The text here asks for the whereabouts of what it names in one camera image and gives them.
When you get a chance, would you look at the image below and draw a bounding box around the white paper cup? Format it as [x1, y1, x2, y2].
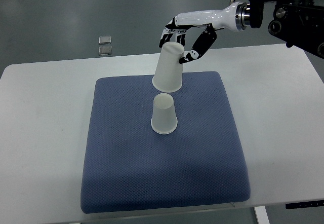
[152, 42, 184, 93]
[151, 93, 178, 135]

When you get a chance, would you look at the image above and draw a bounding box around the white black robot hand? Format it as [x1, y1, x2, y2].
[159, 2, 250, 64]

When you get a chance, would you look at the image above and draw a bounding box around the lower metal floor plate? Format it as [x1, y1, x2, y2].
[98, 46, 112, 56]

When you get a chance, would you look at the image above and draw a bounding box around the white paper cup on cushion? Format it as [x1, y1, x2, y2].
[151, 93, 178, 135]

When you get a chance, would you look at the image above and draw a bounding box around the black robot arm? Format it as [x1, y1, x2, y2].
[231, 0, 323, 58]

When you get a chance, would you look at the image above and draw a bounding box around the upper metal floor plate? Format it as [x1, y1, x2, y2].
[98, 35, 112, 45]

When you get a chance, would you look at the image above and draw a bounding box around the blue mesh cushion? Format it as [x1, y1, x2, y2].
[80, 71, 251, 213]

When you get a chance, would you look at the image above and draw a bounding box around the metal floor plate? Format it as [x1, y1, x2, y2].
[98, 46, 112, 56]
[98, 35, 112, 45]

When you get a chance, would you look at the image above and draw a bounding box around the black table control panel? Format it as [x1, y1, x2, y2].
[285, 200, 324, 209]

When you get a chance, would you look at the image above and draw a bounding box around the white table leg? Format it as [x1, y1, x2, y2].
[254, 206, 270, 224]

